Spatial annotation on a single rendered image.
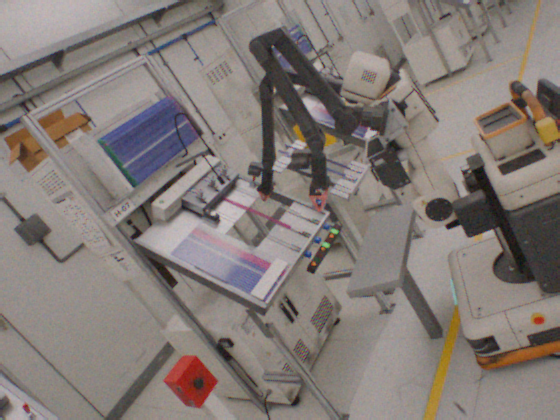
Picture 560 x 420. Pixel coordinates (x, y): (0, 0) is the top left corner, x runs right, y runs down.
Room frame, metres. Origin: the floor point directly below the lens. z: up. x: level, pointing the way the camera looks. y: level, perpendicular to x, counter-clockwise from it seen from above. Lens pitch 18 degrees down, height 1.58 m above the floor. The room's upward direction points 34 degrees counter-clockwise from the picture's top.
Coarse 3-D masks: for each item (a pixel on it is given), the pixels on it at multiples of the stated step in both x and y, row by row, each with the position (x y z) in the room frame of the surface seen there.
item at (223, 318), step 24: (288, 288) 2.20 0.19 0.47; (312, 288) 2.30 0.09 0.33; (192, 312) 2.32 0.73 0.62; (216, 312) 2.14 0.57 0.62; (240, 312) 1.98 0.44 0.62; (288, 312) 2.14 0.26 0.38; (312, 312) 2.23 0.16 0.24; (336, 312) 2.34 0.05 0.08; (168, 336) 2.32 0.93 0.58; (192, 336) 2.16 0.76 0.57; (216, 336) 2.01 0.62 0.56; (240, 336) 1.91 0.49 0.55; (264, 336) 1.98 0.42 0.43; (288, 336) 2.06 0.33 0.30; (312, 336) 2.16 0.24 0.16; (216, 360) 2.13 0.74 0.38; (240, 360) 1.99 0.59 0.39; (264, 360) 1.92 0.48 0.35; (312, 360) 2.09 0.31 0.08; (264, 384) 1.96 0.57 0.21; (288, 384) 1.94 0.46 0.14
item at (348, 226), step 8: (328, 192) 2.44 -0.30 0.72; (328, 200) 2.45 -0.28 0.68; (336, 200) 2.45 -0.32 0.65; (336, 208) 2.43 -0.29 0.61; (344, 216) 2.44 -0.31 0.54; (344, 224) 2.44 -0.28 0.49; (352, 224) 2.46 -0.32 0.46; (352, 232) 2.43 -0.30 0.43; (352, 240) 2.45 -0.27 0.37; (360, 240) 2.45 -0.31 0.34; (360, 296) 2.46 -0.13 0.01; (368, 296) 2.42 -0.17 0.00
